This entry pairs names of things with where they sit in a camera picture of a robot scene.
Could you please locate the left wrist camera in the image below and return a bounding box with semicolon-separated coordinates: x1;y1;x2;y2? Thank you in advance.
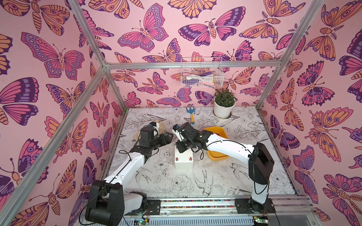
149;121;160;137

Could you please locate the white wire basket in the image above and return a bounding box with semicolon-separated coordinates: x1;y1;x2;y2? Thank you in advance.
180;61;224;89

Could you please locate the beige work glove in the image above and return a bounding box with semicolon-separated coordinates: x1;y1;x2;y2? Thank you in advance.
133;121;166;141

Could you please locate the yellow plastic tray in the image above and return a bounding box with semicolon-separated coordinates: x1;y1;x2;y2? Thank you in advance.
205;126;230;162

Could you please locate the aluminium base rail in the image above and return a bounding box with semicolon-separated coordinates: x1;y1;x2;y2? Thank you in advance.
118;196;322;226

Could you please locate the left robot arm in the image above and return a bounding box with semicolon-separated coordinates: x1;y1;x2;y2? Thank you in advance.
84;122;173;226

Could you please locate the white pot green plant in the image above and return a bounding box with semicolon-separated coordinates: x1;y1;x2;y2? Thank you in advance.
213;89;236;119

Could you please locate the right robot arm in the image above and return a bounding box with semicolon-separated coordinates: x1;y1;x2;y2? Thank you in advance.
172;123;274;213

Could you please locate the blue yellow garden fork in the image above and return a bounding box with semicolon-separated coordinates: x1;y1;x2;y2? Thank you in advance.
186;105;195;124

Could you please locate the white block with screws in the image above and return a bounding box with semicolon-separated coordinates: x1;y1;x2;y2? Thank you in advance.
174;148;193;170

